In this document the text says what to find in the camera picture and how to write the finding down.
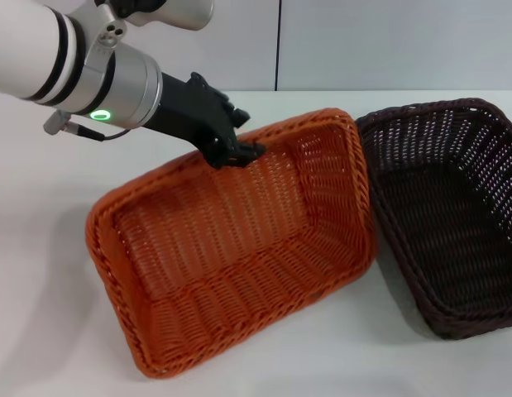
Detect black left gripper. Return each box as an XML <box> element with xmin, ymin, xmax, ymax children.
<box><xmin>144</xmin><ymin>71</ymin><xmax>266</xmax><ymax>170</ymax></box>

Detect orange woven basket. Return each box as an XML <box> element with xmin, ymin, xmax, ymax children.
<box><xmin>85</xmin><ymin>107</ymin><xmax>379</xmax><ymax>380</ymax></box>

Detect dark brown woven basket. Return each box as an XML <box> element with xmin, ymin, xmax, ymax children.
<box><xmin>356</xmin><ymin>97</ymin><xmax>512</xmax><ymax>341</ymax></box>

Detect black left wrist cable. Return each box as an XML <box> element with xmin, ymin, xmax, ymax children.
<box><xmin>42</xmin><ymin>111</ymin><xmax>132</xmax><ymax>141</ymax></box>

